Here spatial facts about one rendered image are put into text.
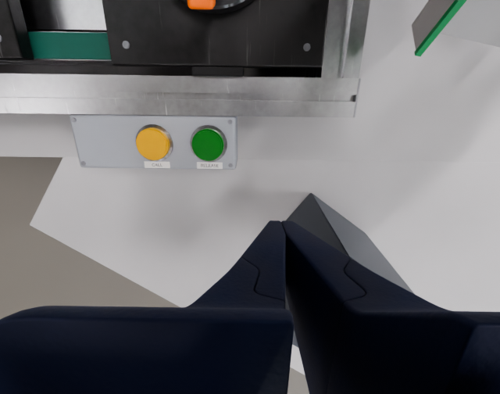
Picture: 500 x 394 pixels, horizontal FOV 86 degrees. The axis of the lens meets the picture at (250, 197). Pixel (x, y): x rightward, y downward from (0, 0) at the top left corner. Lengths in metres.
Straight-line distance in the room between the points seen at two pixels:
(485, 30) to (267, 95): 0.23
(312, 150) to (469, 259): 0.40
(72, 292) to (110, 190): 1.56
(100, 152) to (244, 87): 0.21
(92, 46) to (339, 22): 0.29
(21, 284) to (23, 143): 1.67
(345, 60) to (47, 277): 1.96
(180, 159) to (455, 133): 0.44
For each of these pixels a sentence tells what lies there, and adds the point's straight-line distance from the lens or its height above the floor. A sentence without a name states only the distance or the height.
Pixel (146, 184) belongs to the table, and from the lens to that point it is 0.51.
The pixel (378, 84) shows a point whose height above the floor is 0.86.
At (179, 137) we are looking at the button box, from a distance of 0.36.
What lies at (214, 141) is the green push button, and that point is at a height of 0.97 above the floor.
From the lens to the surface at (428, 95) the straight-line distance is 0.53.
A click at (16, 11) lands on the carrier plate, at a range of 0.44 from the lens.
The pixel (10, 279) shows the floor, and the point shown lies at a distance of 2.22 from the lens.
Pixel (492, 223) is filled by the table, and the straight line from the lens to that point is 0.68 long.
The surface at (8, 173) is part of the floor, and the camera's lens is 1.84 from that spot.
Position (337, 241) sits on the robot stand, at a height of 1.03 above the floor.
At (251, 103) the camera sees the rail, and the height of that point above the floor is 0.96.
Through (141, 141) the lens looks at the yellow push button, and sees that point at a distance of 0.37.
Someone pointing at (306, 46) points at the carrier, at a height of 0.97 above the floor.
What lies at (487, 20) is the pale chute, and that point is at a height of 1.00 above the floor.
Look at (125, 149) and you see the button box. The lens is 0.39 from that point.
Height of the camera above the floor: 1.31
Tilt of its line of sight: 68 degrees down
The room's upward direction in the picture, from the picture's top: 180 degrees counter-clockwise
